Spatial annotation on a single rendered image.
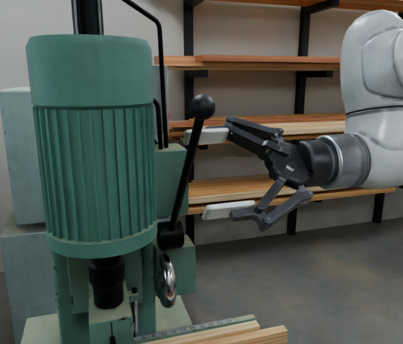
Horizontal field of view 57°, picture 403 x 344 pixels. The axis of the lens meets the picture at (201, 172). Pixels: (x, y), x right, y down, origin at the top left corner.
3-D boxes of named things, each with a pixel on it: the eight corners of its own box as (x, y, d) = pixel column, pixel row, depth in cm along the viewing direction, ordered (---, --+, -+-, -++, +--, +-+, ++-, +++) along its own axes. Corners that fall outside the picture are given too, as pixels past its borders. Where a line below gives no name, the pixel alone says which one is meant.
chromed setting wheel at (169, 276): (164, 322, 77) (163, 268, 74) (154, 290, 88) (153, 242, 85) (178, 319, 78) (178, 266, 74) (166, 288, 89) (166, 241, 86)
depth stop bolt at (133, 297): (129, 336, 73) (127, 292, 71) (128, 330, 75) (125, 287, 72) (140, 334, 74) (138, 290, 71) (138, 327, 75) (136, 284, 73)
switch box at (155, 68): (144, 135, 86) (141, 64, 82) (138, 130, 96) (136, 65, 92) (170, 134, 88) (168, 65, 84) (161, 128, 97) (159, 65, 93)
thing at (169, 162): (153, 218, 81) (151, 151, 78) (147, 205, 90) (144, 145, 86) (190, 214, 84) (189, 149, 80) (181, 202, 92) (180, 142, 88)
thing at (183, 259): (157, 299, 84) (156, 251, 81) (153, 283, 91) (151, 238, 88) (197, 292, 87) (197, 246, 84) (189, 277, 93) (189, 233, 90)
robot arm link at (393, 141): (333, 190, 66) (327, 118, 66) (401, 183, 71) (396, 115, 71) (377, 192, 56) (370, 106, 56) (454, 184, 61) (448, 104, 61)
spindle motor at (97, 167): (41, 269, 51) (13, 30, 43) (52, 223, 67) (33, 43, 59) (167, 252, 56) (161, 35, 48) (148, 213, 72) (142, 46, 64)
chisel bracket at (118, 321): (92, 368, 61) (88, 324, 59) (91, 317, 74) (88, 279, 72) (137, 358, 63) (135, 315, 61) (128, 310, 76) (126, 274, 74)
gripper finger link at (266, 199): (281, 174, 59) (288, 179, 59) (247, 220, 53) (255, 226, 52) (290, 159, 56) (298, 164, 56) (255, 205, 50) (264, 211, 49)
